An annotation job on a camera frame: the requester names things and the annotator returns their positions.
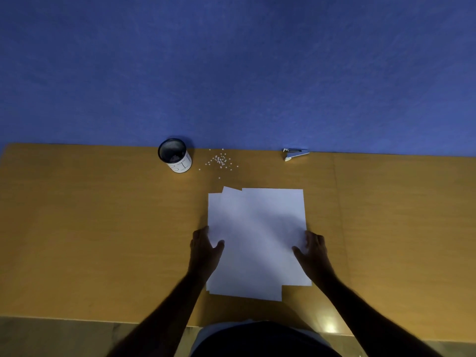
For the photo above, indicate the person's left hand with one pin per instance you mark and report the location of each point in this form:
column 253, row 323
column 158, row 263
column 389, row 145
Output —
column 202, row 256

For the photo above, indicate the small silver stapler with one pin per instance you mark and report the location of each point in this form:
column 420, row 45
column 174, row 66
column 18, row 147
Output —
column 295, row 154

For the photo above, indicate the person's left forearm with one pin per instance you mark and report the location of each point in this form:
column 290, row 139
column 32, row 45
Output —
column 163, row 316

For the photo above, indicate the person's right thumb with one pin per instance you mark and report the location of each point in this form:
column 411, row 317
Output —
column 299, row 253

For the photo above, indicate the white paper sheet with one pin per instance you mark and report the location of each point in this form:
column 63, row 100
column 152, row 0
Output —
column 271, row 219
column 212, row 211
column 245, row 289

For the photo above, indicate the scattered white paper dots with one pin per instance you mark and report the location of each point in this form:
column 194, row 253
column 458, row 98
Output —
column 220, row 160

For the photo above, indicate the black cup with white label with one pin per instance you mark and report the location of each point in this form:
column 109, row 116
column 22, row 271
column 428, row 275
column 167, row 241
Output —
column 174, row 156

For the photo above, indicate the person's dark clothing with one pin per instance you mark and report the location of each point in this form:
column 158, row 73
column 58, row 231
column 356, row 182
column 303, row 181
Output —
column 264, row 340

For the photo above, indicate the person's left thumb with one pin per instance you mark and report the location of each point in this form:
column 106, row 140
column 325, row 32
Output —
column 218, row 248

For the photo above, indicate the person's right forearm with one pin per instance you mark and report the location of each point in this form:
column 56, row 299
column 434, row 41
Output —
column 368, row 319

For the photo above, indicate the person's right hand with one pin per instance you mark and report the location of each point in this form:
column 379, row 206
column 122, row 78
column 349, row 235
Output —
column 316, row 258

